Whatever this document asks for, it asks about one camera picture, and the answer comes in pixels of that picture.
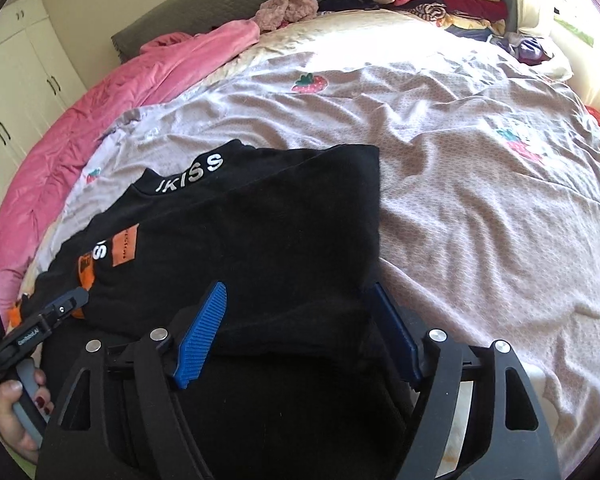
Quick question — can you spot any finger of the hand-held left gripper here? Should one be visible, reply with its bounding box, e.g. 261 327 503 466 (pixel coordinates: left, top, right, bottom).
20 286 90 333

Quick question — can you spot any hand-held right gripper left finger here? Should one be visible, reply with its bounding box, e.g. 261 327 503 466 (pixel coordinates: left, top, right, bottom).
35 280 229 480

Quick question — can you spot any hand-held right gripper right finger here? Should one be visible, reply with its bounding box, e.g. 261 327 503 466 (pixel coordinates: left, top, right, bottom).
365 281 563 480

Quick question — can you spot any black shirt with orange patches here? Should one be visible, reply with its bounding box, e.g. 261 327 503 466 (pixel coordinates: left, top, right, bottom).
17 139 418 480

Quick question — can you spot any person's left hand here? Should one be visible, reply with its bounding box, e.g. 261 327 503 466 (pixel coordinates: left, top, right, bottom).
0 366 53 465

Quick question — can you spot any strawberry print duvet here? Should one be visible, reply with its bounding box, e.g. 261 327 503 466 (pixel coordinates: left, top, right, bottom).
22 10 600 471

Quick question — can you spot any pink blanket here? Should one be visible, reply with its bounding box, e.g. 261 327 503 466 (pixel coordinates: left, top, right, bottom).
0 22 261 306

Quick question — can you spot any white wardrobe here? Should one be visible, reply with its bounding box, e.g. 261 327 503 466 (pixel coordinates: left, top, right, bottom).
0 0 88 241

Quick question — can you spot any red cloth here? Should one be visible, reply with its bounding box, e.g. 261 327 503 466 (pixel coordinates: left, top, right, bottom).
582 105 600 142

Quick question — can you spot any cream bed sheet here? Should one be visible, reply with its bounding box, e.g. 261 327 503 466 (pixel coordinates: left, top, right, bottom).
200 9 451 91

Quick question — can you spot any purple cloth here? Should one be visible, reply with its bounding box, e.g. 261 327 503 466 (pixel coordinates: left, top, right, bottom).
490 32 556 66

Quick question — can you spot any olive padded headboard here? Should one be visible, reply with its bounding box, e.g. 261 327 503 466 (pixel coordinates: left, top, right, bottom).
111 0 376 66

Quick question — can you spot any dark crumpled cloth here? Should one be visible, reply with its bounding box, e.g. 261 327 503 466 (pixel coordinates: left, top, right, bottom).
317 0 381 13

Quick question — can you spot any pink fuzzy garment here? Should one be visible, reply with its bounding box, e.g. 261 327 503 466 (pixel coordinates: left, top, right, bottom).
252 0 321 33

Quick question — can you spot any cream pillow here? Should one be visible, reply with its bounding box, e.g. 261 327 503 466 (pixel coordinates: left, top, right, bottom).
500 0 576 81

